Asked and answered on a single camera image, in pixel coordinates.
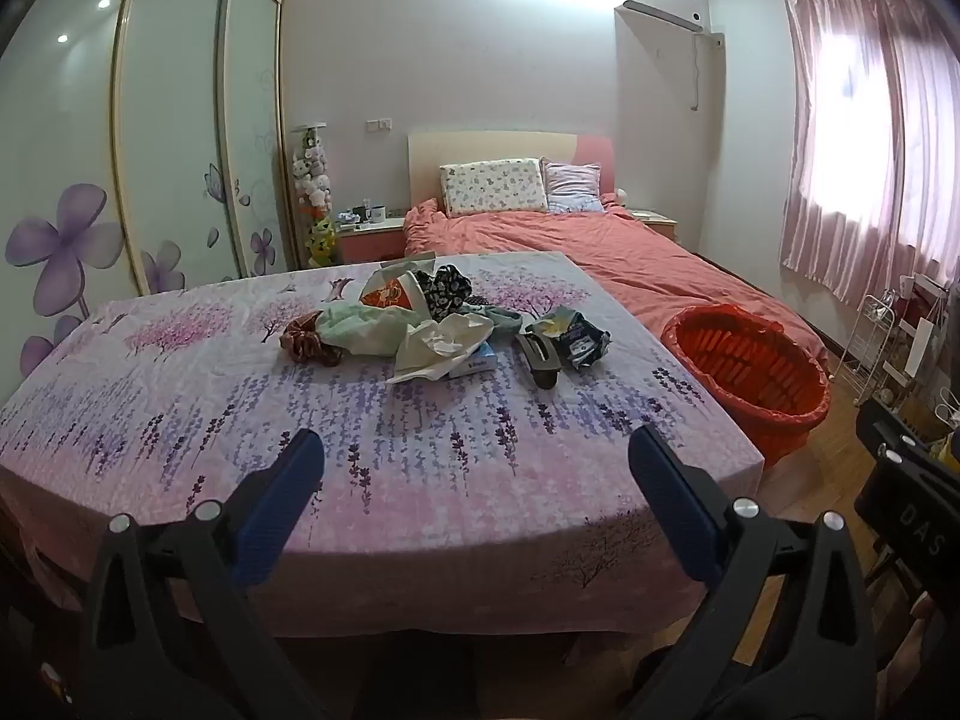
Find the white air conditioner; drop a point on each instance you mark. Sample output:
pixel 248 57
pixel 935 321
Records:
pixel 667 4

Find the pink curtain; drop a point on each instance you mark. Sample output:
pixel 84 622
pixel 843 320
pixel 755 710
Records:
pixel 862 150

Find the pale green plastic bag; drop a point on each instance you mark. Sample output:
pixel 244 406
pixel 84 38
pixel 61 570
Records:
pixel 360 326

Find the plush toy display tower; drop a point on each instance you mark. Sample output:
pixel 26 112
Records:
pixel 313 187

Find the crumpled white paper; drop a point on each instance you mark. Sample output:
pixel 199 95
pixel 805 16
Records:
pixel 442 341

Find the wooden nightstand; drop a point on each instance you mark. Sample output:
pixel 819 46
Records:
pixel 656 226

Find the pink and white nightstand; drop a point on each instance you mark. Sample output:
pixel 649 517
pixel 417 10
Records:
pixel 371 244

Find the brown scrunchie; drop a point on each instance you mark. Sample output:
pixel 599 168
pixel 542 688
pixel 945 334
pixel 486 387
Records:
pixel 304 341

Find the white mug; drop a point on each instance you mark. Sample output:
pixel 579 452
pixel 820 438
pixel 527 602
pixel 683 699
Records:
pixel 377 211

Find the blue tissue box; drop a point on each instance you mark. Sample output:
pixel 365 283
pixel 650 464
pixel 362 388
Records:
pixel 478 364

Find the floral printed bed sheet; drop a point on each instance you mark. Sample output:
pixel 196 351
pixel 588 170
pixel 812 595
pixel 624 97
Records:
pixel 225 390

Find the floral sliding door wardrobe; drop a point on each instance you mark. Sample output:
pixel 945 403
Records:
pixel 172 127

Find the white floral pillow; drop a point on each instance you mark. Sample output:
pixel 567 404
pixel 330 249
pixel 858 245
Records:
pixel 495 187

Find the foil snack bag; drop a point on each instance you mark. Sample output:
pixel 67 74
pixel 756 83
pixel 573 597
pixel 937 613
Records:
pixel 574 334

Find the grey fleece cloth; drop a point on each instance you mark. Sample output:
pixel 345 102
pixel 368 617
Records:
pixel 501 316

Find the black white patterned cloth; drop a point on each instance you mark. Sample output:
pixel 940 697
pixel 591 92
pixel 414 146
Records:
pixel 446 289

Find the white air conditioner pipe cover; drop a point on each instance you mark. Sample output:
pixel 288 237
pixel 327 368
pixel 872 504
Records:
pixel 709 67

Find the red paper bowl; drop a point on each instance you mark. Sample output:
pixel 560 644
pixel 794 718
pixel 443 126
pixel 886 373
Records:
pixel 386 292

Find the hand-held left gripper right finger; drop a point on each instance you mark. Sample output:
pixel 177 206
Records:
pixel 675 510

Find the pink striped pillow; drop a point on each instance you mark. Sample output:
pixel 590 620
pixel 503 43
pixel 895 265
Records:
pixel 571 184

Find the orange laundry basket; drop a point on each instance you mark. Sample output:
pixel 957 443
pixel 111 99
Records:
pixel 742 360

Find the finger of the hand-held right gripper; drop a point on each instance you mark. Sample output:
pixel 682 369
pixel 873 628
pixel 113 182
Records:
pixel 885 427

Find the red plastic laundry basket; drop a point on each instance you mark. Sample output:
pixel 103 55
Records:
pixel 787 439

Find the black plastic clip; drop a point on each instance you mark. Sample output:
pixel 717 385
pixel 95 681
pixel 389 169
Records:
pixel 541 360

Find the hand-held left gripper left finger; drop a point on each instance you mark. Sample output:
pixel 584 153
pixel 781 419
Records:
pixel 283 499

